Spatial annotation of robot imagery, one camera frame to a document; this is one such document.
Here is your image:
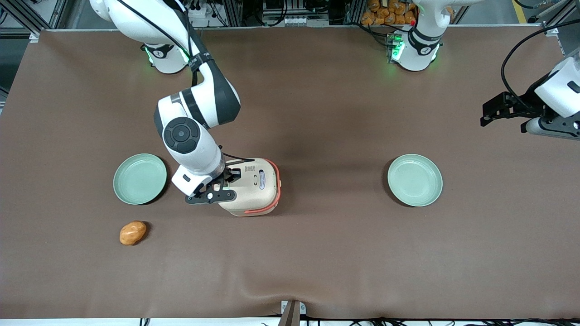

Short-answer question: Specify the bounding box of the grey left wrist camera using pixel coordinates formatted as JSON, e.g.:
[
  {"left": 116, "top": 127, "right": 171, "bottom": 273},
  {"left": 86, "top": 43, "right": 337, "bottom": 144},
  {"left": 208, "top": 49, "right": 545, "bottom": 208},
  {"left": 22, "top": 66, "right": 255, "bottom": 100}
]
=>
[{"left": 521, "top": 117, "right": 580, "bottom": 139}]

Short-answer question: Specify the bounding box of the cream rice cooker orange handle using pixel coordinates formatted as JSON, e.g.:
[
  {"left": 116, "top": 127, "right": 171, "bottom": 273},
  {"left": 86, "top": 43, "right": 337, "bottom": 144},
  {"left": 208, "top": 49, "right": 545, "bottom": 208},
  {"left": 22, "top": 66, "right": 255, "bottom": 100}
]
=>
[{"left": 217, "top": 158, "right": 282, "bottom": 217}]

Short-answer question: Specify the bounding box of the long white socket strip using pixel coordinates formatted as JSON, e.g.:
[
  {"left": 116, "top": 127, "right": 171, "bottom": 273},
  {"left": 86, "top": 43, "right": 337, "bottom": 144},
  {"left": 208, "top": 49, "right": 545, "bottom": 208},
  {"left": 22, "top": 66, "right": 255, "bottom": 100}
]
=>
[{"left": 262, "top": 14, "right": 329, "bottom": 27}]

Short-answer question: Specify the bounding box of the pale green round plate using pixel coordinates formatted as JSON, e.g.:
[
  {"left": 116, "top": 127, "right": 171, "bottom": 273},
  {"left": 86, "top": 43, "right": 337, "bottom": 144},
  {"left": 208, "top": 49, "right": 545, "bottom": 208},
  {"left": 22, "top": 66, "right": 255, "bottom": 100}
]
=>
[
  {"left": 387, "top": 154, "right": 443, "bottom": 207},
  {"left": 113, "top": 153, "right": 168, "bottom": 206}
]

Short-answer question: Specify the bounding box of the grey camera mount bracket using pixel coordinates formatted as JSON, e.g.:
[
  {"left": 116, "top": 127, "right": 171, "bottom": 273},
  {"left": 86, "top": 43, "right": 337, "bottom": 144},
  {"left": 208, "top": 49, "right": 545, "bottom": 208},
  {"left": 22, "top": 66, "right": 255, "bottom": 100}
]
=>
[{"left": 280, "top": 300, "right": 307, "bottom": 326}]

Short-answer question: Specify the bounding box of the orange-brown bread roll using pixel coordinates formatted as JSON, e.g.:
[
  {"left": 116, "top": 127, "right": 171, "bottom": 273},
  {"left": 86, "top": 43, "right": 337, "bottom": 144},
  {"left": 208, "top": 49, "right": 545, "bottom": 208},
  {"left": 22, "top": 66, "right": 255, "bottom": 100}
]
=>
[{"left": 119, "top": 221, "right": 147, "bottom": 246}]

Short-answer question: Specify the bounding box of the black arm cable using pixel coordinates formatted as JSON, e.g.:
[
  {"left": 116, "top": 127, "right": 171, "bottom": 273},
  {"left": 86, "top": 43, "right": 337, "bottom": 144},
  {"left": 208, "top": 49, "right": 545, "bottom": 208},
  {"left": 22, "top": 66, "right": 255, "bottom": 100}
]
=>
[
  {"left": 500, "top": 19, "right": 580, "bottom": 107},
  {"left": 117, "top": 0, "right": 203, "bottom": 86}
]

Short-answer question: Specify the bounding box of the brown table cloth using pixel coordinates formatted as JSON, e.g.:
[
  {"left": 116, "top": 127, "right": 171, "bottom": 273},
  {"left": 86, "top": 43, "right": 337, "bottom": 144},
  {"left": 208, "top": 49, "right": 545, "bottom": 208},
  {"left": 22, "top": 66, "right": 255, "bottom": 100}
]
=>
[{"left": 0, "top": 25, "right": 580, "bottom": 320}]

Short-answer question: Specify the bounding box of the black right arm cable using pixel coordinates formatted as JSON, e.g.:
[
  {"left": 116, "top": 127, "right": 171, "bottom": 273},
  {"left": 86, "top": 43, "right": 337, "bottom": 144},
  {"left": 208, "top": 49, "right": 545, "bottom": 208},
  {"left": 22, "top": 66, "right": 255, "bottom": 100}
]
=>
[{"left": 117, "top": 0, "right": 203, "bottom": 86}]

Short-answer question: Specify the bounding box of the bag of orange bread rolls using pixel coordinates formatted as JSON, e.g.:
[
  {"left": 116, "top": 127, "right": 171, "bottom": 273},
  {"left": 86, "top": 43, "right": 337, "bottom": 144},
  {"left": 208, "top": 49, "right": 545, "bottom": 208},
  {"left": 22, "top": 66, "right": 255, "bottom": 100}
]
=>
[{"left": 361, "top": 0, "right": 417, "bottom": 26}]

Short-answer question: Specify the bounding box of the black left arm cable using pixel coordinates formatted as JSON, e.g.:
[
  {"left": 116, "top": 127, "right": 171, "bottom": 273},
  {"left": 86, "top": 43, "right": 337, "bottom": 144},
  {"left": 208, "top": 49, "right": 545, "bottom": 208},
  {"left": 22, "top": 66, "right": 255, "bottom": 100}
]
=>
[{"left": 500, "top": 19, "right": 580, "bottom": 107}]

